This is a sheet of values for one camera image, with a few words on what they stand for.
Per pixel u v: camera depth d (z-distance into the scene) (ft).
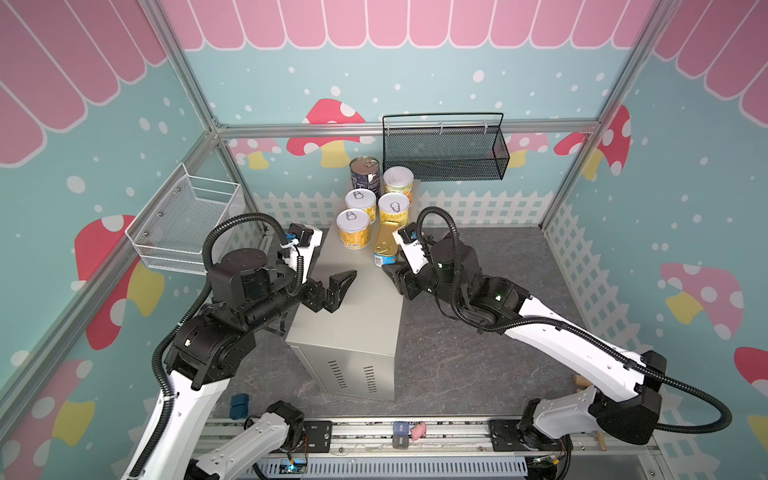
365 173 2.32
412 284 1.88
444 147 3.03
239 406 2.60
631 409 1.30
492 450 2.40
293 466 2.38
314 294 1.60
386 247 2.08
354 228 2.13
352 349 1.82
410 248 1.77
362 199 2.35
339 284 1.60
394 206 2.28
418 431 2.42
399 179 2.37
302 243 1.55
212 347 1.18
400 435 2.43
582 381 1.45
